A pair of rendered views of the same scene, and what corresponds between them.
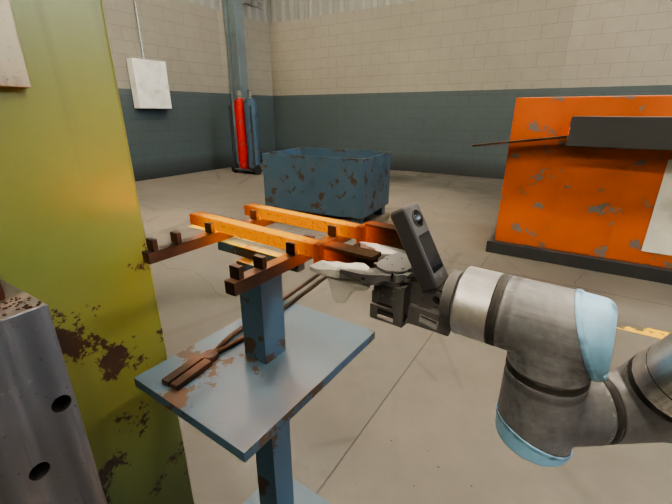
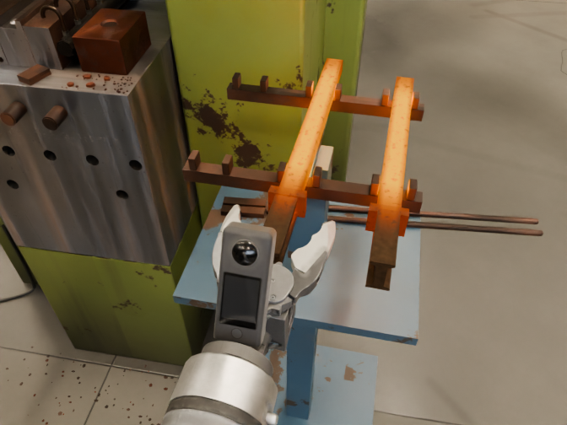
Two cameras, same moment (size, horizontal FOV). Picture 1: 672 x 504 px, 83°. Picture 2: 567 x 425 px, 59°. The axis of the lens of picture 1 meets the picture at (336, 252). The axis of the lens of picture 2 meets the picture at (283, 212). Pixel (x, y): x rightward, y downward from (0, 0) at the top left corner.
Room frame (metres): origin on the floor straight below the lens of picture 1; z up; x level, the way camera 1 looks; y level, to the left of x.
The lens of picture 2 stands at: (0.40, -0.39, 1.36)
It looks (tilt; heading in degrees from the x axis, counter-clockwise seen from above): 45 degrees down; 68
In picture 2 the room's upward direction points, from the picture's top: straight up
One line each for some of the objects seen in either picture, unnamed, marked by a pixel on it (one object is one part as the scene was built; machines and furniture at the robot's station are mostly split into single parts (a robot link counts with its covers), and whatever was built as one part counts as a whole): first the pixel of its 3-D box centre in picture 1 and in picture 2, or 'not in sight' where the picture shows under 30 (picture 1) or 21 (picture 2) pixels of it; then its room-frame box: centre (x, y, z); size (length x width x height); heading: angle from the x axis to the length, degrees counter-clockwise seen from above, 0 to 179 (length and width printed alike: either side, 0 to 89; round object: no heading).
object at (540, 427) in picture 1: (546, 404); not in sight; (0.38, -0.26, 0.81); 0.12 x 0.09 x 0.12; 93
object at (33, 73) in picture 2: not in sight; (34, 74); (0.30, 0.50, 0.92); 0.04 x 0.03 x 0.01; 37
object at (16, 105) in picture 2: not in sight; (13, 113); (0.25, 0.47, 0.87); 0.04 x 0.03 x 0.03; 58
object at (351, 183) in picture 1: (327, 184); not in sight; (4.35, 0.09, 0.36); 1.21 x 0.81 x 0.72; 63
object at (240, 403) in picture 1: (266, 356); (306, 250); (0.67, 0.15, 0.67); 0.40 x 0.30 x 0.02; 146
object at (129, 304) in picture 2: not in sight; (152, 237); (0.43, 0.71, 0.23); 0.56 x 0.38 x 0.47; 58
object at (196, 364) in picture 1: (270, 312); (378, 216); (0.83, 0.16, 0.68); 0.60 x 0.04 x 0.01; 152
